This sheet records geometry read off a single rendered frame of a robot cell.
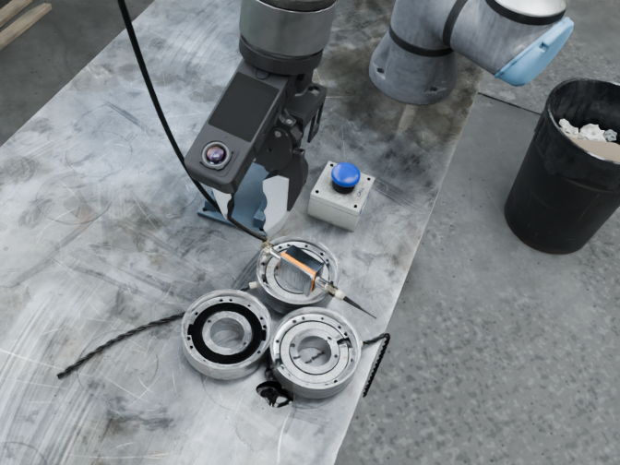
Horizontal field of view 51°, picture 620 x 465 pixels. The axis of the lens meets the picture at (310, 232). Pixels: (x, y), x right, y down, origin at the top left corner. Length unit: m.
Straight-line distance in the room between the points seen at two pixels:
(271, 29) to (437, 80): 0.63
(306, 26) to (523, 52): 0.50
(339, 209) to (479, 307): 1.06
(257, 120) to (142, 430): 0.38
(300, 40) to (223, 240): 0.42
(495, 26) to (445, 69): 0.17
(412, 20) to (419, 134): 0.17
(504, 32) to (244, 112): 0.52
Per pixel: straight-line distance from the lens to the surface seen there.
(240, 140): 0.54
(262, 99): 0.55
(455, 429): 1.71
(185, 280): 0.85
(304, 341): 0.79
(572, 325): 1.99
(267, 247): 0.81
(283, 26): 0.53
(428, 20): 1.05
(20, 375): 0.82
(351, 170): 0.89
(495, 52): 1.00
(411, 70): 1.10
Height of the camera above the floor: 1.51
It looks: 52 degrees down
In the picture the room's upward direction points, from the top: 10 degrees clockwise
